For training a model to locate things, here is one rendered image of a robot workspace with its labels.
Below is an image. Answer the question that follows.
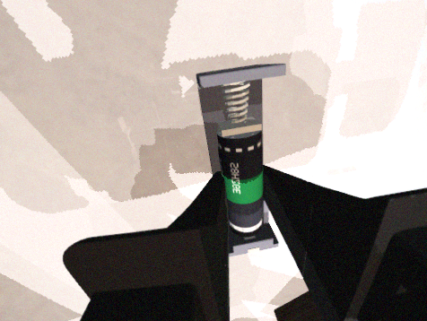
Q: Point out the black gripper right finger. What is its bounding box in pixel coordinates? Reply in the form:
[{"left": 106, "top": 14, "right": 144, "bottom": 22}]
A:
[{"left": 263, "top": 165, "right": 427, "bottom": 321}]

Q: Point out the dark grey battery with green band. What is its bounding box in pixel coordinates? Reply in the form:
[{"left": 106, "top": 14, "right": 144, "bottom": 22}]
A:
[{"left": 217, "top": 130, "right": 264, "bottom": 238}]

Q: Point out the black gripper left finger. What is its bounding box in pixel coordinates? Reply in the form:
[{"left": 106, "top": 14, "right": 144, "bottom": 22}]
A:
[{"left": 63, "top": 171, "right": 230, "bottom": 321}]

